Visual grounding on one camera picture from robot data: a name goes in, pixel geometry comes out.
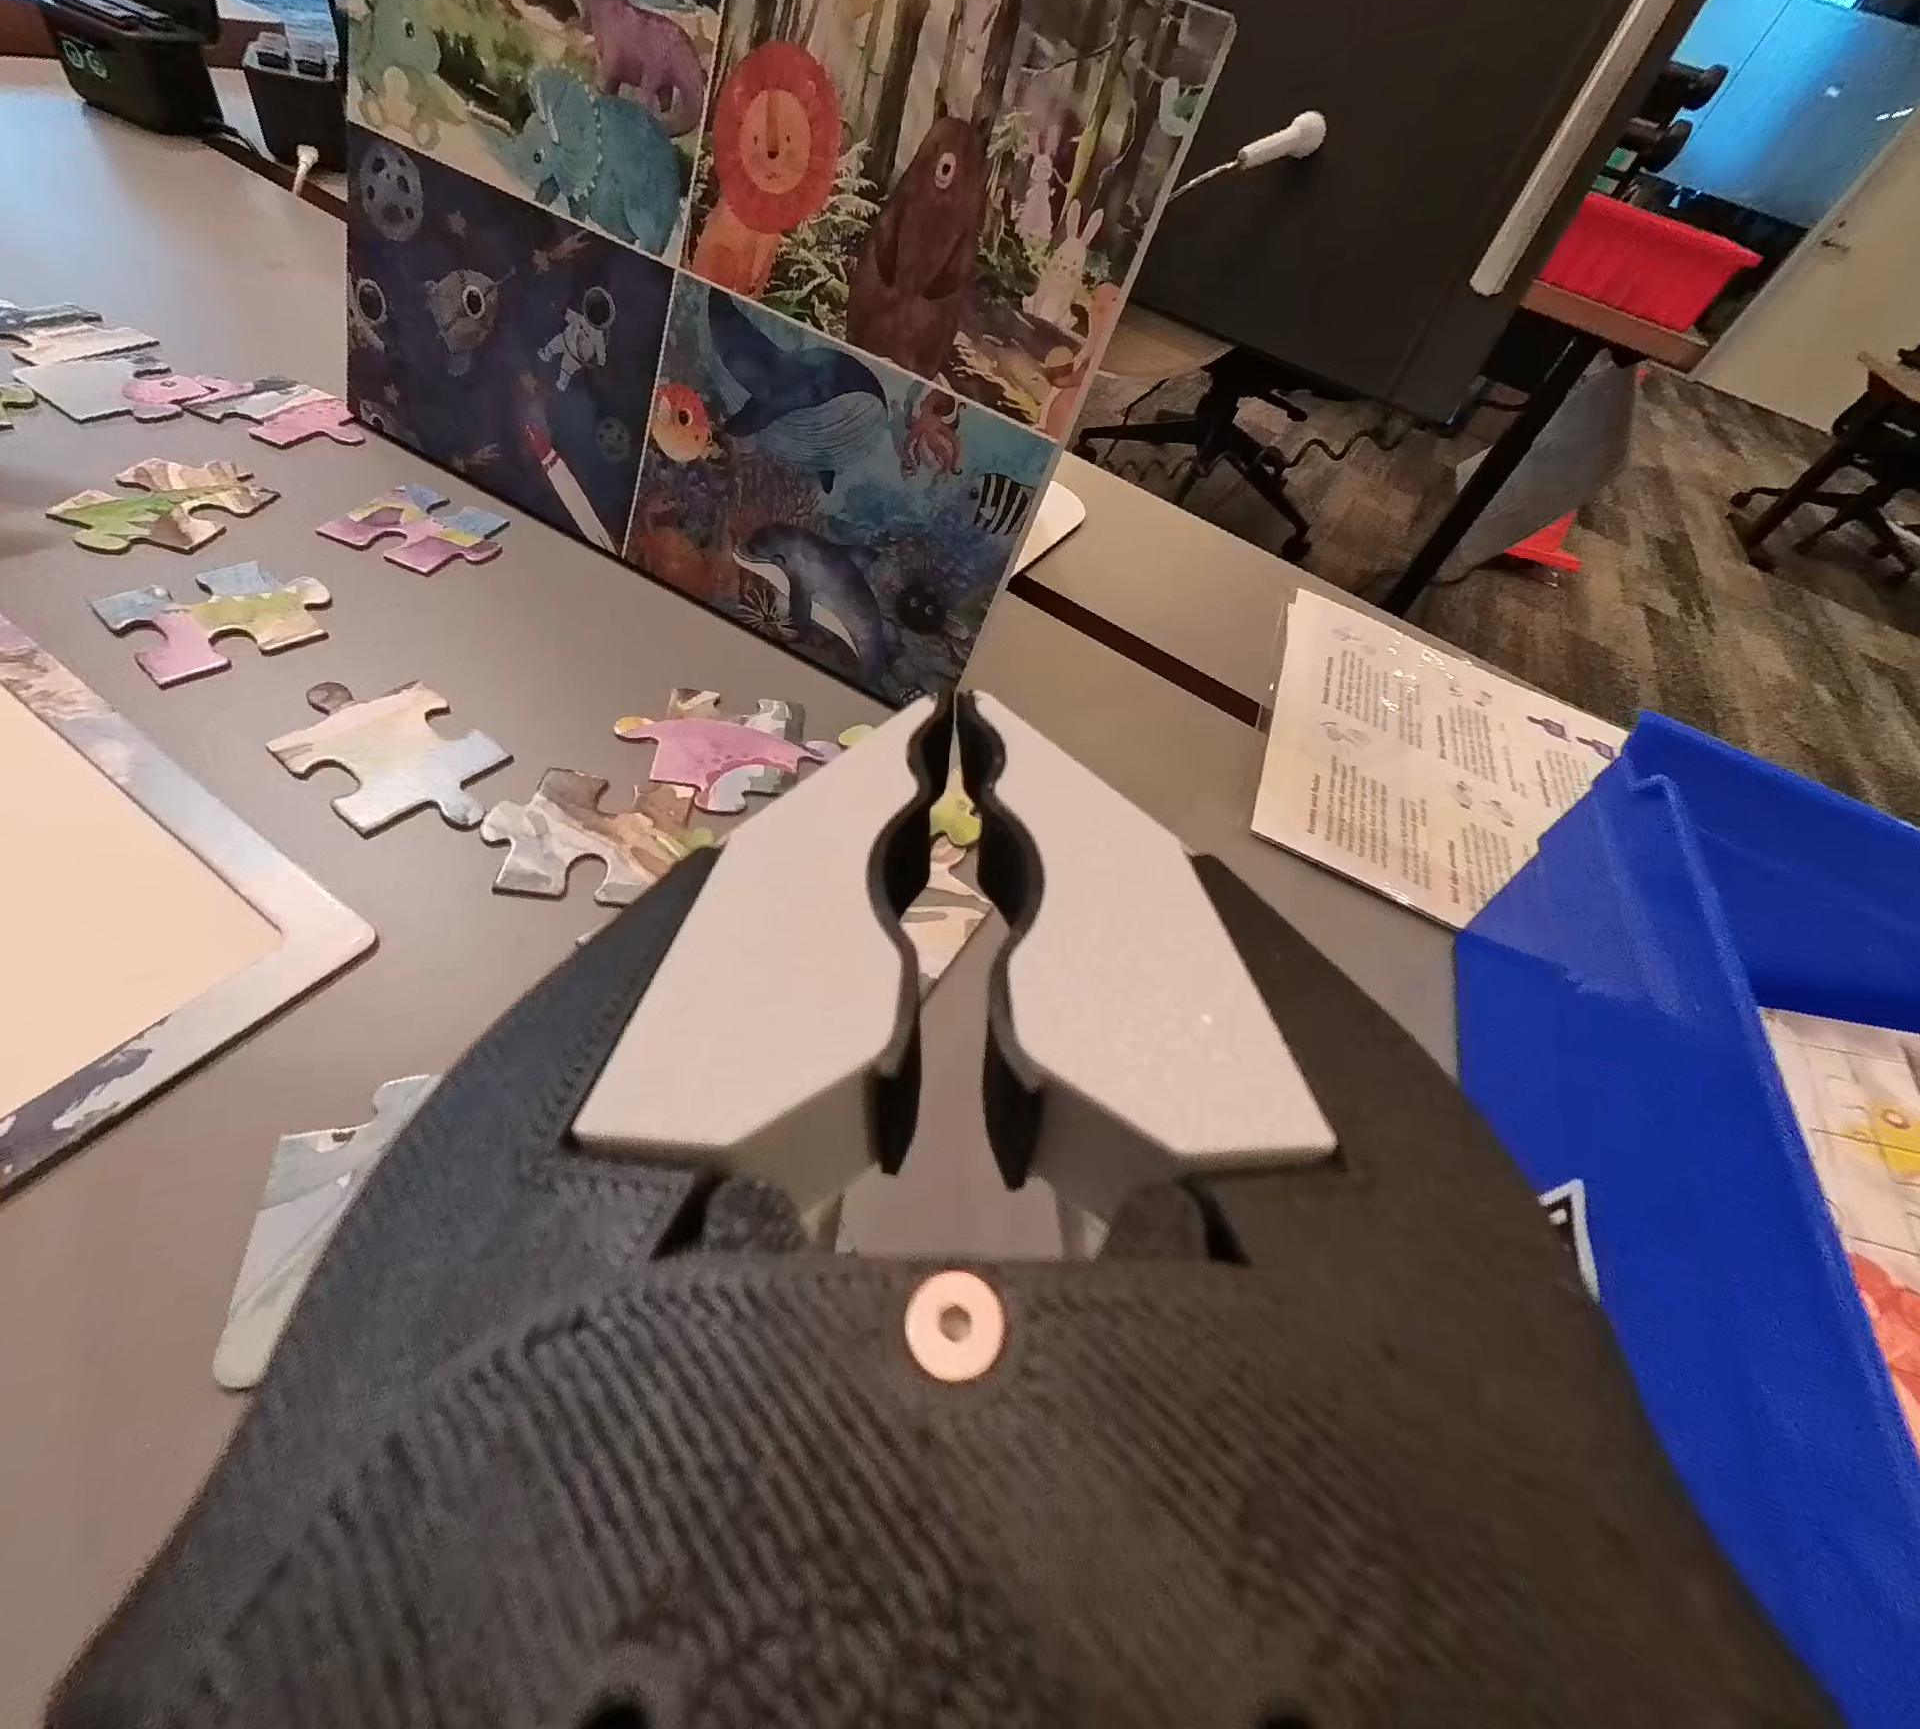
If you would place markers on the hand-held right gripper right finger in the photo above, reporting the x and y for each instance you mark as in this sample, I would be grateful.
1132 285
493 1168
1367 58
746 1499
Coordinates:
1157 1008

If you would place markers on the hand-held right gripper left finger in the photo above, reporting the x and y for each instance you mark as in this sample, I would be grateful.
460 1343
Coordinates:
747 1008

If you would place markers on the jigsaw puzzle pieces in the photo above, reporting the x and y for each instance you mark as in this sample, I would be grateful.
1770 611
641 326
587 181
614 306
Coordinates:
386 753

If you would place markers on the white puzzle tray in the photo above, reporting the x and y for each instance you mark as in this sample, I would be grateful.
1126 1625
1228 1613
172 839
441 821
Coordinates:
88 922

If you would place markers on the laminated instruction sheet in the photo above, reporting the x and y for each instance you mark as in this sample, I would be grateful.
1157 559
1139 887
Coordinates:
1424 771

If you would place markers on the blue plastic bin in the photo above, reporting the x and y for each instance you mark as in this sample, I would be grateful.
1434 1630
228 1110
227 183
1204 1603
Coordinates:
1651 1086

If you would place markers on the black office chair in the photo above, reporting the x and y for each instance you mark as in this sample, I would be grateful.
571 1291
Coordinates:
1230 440
1828 470

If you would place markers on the grey plastic sheet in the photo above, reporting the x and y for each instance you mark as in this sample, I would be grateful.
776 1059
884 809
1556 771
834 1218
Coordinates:
1564 450

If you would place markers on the forest picture puzzle board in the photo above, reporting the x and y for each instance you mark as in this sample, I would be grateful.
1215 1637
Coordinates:
1861 1160

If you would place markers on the long wooden table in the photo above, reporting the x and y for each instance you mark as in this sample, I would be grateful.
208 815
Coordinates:
1618 332

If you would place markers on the animal picture board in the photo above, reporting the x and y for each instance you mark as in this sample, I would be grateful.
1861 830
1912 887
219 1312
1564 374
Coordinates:
747 183

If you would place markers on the red plastic bin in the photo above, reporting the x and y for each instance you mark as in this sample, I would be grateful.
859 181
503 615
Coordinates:
1635 262

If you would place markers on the small black charger dock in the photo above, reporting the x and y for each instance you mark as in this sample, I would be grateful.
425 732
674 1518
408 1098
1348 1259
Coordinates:
291 101

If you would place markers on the black gaming chair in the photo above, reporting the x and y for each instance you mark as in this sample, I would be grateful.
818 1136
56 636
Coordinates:
1657 123

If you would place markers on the black charger box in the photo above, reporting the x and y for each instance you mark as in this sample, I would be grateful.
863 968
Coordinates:
137 44

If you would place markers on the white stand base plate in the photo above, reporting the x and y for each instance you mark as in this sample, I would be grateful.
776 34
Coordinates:
1046 530

